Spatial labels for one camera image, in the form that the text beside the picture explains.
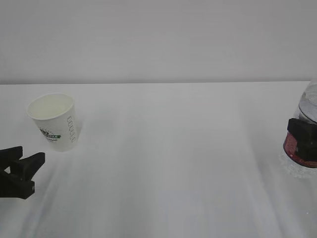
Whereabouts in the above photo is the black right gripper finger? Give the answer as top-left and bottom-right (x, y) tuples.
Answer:
(287, 118), (317, 160)

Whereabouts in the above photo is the white paper coffee cup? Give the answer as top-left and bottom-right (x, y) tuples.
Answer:
(27, 93), (78, 152)

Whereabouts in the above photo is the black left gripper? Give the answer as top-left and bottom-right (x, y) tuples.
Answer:
(0, 146), (45, 199)

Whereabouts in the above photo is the clear water bottle red label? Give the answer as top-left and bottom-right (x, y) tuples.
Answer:
(280, 80), (317, 179)

